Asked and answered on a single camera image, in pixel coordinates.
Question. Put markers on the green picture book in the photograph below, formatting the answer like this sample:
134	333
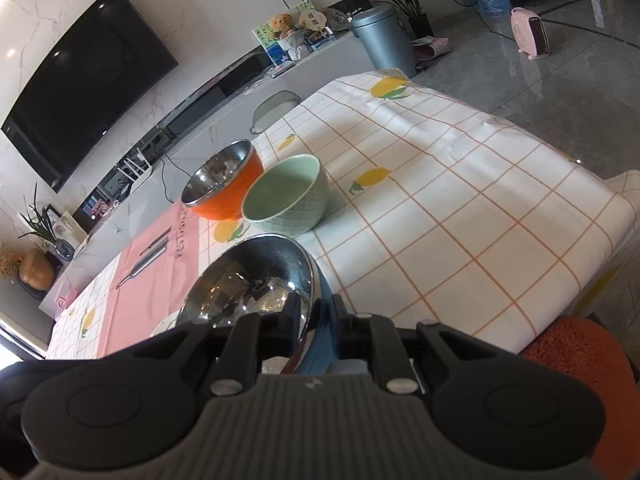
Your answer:
263	34

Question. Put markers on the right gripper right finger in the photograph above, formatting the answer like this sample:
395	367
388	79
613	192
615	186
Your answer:
375	340

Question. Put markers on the grey trash can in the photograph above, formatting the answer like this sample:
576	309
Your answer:
384	39

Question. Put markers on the pink space heater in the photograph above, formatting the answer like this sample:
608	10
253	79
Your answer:
529	33

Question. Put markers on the grey round chair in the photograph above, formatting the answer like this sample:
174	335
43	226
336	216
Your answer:
272	110

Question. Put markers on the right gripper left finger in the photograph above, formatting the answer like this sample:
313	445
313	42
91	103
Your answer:
254	338

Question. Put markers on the round paper fan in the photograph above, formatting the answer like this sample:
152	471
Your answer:
313	20

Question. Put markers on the orange steel bowl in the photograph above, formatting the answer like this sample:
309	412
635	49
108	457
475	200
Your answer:
217	189

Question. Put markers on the green ceramic bowl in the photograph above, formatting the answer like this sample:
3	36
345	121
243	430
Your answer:
290	198

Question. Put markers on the checked lemon tablecloth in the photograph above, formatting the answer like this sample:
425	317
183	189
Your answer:
441	211

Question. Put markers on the pink restaurant placemat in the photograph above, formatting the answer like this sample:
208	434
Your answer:
136	306

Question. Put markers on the brown round vase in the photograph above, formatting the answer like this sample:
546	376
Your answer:
36	270

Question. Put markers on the white painted ceramic plate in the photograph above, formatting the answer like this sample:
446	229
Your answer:
166	324

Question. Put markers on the orange fuzzy stool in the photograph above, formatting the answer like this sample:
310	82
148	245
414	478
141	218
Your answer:
588	352

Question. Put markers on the grey tv console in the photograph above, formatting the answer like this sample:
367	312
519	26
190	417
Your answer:
222	113

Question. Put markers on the blue steel bowl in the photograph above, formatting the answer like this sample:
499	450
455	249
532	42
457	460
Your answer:
257	276

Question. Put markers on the black wall television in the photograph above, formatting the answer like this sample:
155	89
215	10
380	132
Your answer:
108	59

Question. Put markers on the teddy bear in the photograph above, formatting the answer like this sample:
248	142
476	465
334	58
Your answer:
282	26

